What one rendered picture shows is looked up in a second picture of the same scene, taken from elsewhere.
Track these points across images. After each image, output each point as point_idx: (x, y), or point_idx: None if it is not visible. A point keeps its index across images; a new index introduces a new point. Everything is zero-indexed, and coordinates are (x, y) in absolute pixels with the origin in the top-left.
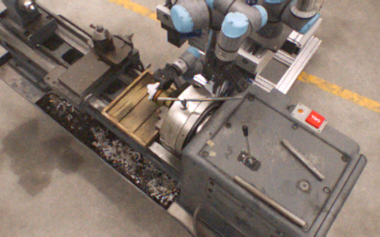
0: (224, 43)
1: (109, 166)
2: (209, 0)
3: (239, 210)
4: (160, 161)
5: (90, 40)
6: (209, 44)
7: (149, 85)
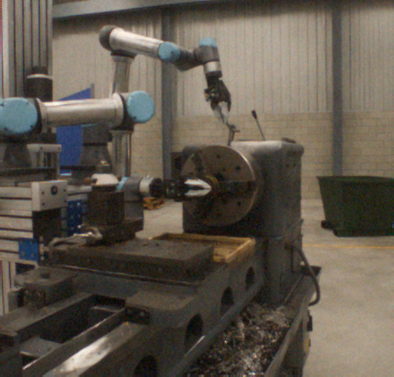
0: (218, 55)
1: (280, 352)
2: (176, 48)
3: (294, 177)
4: (250, 285)
5: (44, 283)
6: (129, 161)
7: (193, 183)
